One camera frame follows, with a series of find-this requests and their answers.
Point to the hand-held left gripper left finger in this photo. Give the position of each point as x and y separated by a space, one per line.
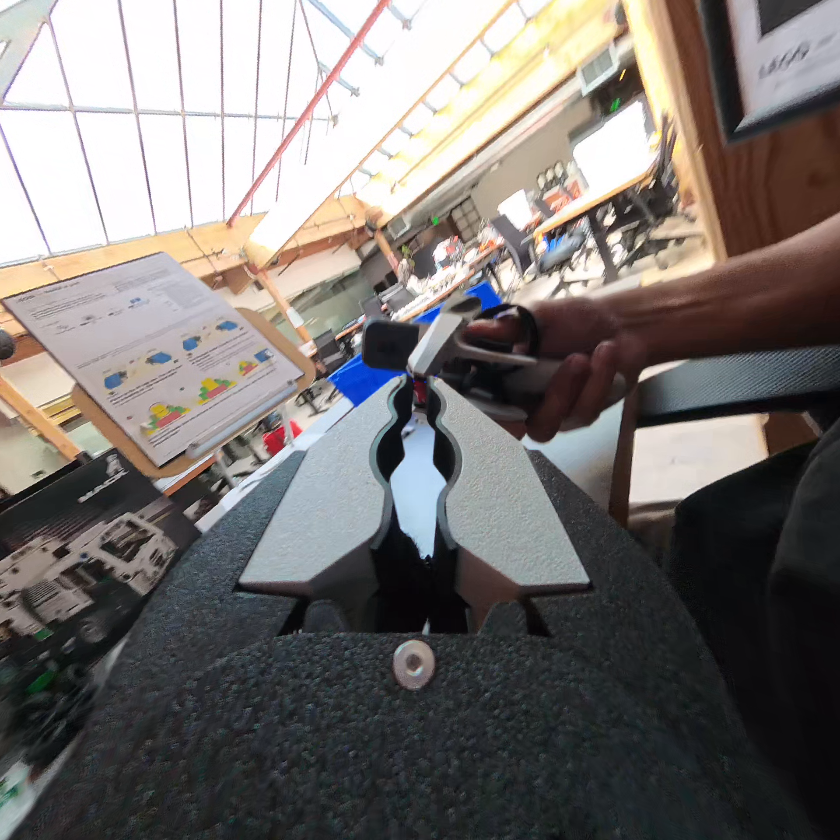
315 518

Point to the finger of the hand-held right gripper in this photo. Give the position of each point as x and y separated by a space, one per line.
436 344

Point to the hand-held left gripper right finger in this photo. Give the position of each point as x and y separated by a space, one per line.
518 518

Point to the person's right forearm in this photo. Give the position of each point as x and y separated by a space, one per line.
722 289

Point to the black lego set box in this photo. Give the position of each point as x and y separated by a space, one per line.
79 544

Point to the person's right hand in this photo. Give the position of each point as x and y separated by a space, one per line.
590 334

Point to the blue plastic bin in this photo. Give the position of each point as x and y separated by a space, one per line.
358 384

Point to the printed instruction sheet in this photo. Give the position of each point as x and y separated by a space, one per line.
151 354

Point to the person's dark clothing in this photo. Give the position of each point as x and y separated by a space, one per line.
754 623

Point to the black white printed sign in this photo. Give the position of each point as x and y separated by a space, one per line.
774 59

